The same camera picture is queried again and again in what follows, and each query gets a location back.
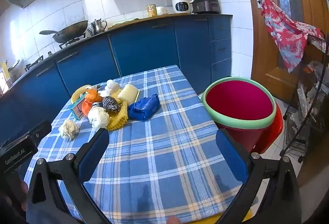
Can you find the steel wool scrubber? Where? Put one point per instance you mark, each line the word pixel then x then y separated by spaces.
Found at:
pixel 110 104

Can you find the blue plastic bag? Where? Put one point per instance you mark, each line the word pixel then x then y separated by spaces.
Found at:
pixel 144 108

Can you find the white tissue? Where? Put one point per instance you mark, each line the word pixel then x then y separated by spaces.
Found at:
pixel 111 86

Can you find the yellow banana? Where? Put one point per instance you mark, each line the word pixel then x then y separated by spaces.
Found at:
pixel 76 93

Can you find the white plastic bag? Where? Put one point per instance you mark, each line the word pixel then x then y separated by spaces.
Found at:
pixel 99 116

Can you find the metal kettle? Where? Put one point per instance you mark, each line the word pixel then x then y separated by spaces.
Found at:
pixel 97 27

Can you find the red floral cloth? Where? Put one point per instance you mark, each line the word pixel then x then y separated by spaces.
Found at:
pixel 285 33

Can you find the teal small box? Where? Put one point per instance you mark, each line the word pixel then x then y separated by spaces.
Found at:
pixel 77 110

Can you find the beige paper ball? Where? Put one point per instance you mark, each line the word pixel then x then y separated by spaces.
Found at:
pixel 68 129

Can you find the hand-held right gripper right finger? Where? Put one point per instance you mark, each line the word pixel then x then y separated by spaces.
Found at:
pixel 228 157

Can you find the black wok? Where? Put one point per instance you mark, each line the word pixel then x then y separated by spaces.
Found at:
pixel 70 31

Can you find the gas stove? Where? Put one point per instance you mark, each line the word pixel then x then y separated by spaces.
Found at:
pixel 66 45

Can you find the white soy milk maker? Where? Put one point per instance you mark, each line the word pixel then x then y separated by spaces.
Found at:
pixel 180 0

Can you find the blue plaid tablecloth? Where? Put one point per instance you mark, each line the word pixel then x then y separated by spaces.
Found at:
pixel 159 157

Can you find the cream foam block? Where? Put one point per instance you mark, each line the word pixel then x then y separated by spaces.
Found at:
pixel 128 92

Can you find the wooden door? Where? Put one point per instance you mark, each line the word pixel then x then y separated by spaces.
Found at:
pixel 258 41

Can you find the pale green tray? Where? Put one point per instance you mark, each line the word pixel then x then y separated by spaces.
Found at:
pixel 126 22

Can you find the dark rice cooker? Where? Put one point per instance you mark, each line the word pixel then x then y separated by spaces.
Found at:
pixel 207 5

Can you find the yellow tin can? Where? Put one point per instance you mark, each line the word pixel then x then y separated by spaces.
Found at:
pixel 151 11

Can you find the orange mesh bag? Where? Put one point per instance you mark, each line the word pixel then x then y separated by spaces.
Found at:
pixel 92 98

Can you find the yellow bottle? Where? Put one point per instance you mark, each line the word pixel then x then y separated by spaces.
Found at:
pixel 5 71

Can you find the red bin with green rim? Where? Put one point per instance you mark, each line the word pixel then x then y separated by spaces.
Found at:
pixel 239 103

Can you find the blue kitchen base cabinets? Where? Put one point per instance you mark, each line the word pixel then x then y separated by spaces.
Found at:
pixel 144 43

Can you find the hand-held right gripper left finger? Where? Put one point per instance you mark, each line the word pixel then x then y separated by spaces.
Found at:
pixel 93 154

